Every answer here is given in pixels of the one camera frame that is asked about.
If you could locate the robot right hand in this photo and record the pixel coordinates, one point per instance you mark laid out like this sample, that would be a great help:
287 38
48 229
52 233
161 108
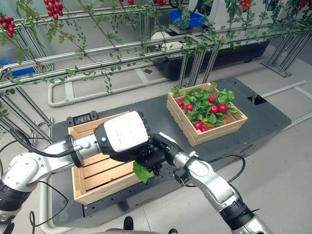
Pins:
156 153

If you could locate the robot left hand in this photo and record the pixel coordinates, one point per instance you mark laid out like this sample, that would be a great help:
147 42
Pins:
124 134

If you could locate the fruit with green leaf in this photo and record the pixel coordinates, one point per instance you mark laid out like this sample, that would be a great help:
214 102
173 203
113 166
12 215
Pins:
142 172

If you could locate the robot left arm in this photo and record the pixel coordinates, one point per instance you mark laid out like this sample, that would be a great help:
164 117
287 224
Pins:
24 165

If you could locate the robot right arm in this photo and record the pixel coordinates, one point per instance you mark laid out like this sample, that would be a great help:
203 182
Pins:
209 178

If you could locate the wooden crate with fruits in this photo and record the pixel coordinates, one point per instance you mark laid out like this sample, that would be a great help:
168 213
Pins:
195 137

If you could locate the empty wooden crate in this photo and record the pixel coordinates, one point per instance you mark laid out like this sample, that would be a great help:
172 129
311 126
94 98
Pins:
102 175

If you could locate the red round fruit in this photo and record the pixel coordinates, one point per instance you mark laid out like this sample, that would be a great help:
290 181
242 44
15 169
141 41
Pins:
214 109
204 128
222 108
212 99
189 107
198 125
180 103

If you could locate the green leaf bunch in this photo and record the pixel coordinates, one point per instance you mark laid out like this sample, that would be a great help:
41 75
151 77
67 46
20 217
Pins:
202 97

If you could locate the robot dark foot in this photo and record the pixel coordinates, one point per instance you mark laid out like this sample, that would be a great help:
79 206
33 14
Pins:
172 231
128 223

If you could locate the black flat platform cart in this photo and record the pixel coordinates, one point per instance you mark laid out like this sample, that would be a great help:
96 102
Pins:
256 129

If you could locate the blue plastic bin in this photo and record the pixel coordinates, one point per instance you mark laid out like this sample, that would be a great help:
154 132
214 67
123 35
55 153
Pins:
23 72
176 18

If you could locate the green artificial vine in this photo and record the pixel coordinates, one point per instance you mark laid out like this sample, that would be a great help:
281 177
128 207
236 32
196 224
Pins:
51 32

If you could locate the black planter trough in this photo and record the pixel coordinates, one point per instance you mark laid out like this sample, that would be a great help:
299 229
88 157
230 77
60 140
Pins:
231 52

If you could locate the red tomato cluster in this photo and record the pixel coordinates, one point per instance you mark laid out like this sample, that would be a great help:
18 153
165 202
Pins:
304 3
54 8
245 4
159 2
8 25

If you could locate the grey floor tube rail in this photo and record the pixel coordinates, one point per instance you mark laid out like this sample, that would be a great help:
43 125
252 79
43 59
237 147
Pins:
50 95

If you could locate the aluminium profile frame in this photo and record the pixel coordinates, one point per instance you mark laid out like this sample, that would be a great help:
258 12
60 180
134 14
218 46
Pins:
73 54

